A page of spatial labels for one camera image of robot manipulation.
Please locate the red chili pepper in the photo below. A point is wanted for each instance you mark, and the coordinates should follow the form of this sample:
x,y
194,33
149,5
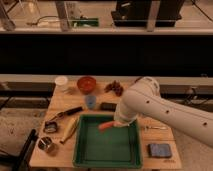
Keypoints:
x,y
105,125

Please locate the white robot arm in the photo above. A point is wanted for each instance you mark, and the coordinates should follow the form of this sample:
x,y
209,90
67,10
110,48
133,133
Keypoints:
x,y
143,97

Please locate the green plastic tray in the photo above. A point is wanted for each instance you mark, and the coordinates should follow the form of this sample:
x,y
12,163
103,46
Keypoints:
x,y
112,148

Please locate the red bowl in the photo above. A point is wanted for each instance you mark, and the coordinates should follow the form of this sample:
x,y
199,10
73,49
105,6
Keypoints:
x,y
86,84

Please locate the black rectangular block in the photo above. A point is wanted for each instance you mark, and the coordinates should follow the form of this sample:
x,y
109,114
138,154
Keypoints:
x,y
108,106

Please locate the blue plastic cup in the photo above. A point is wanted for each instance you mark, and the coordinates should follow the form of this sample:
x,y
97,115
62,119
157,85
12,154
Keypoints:
x,y
90,101

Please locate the white cup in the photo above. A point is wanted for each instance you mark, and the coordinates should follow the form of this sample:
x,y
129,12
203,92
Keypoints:
x,y
61,82

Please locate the small black metal tin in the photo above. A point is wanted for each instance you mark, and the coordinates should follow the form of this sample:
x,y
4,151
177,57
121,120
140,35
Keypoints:
x,y
50,127

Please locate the small metal pot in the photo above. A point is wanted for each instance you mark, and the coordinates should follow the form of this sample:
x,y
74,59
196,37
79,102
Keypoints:
x,y
46,144

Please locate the blue sponge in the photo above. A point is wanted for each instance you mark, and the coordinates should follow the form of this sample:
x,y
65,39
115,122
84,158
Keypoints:
x,y
159,150

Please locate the black stand left of table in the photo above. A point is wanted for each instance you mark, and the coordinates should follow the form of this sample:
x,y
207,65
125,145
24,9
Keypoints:
x,y
31,138

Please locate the black handled knife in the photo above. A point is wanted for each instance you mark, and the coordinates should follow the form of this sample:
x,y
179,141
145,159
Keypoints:
x,y
67,112

